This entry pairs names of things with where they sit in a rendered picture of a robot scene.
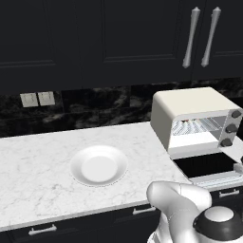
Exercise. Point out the cream toaster oven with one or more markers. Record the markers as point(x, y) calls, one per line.
point(190, 101)

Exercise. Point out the dark toaster oven knob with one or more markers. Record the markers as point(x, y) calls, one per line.
point(231, 128)
point(226, 142)
point(236, 114)

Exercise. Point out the black drawer front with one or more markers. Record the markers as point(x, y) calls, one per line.
point(136, 224)
point(229, 197)
point(76, 229)

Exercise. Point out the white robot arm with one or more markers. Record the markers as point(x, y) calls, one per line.
point(177, 202)

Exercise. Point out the black wall cupboard door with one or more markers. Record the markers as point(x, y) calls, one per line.
point(228, 38)
point(139, 38)
point(34, 44)

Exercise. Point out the white round plate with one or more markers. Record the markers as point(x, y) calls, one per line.
point(99, 165)

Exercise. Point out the beige wall switch plate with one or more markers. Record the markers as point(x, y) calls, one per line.
point(29, 99)
point(46, 98)

